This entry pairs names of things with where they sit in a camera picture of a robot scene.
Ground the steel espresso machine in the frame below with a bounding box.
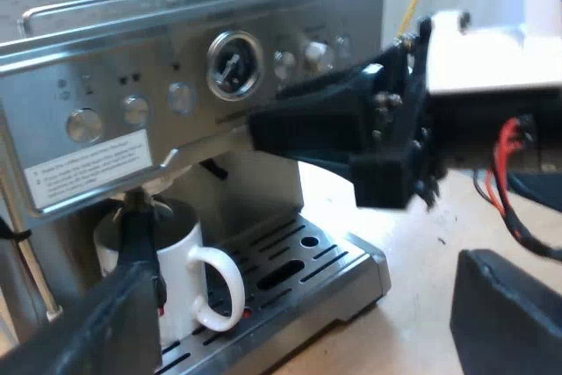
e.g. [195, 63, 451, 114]
[0, 0, 393, 375]

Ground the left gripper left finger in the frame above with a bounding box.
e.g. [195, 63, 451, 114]
[0, 259, 163, 375]

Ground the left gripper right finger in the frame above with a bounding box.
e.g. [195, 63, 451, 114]
[449, 248, 562, 375]

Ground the white mug, red black print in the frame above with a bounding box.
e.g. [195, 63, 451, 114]
[93, 198, 247, 350]

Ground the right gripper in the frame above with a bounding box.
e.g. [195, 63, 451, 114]
[247, 17, 447, 212]

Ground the red cable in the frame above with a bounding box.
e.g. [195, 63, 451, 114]
[484, 116, 562, 262]

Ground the black cable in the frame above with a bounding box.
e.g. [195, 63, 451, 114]
[472, 167, 500, 207]

